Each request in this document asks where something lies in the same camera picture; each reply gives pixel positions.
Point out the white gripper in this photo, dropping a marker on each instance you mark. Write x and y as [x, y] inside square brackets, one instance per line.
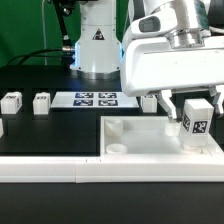
[152, 65]

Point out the white square tabletop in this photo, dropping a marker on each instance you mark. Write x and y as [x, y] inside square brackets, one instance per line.
[135, 135]

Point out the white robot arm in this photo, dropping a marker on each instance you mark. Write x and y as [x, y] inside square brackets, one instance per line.
[184, 23]

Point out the white base tag plate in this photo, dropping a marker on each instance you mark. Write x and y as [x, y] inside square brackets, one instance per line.
[93, 100]

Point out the white L-shaped obstacle wall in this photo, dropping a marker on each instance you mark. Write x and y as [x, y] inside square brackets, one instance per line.
[115, 168]

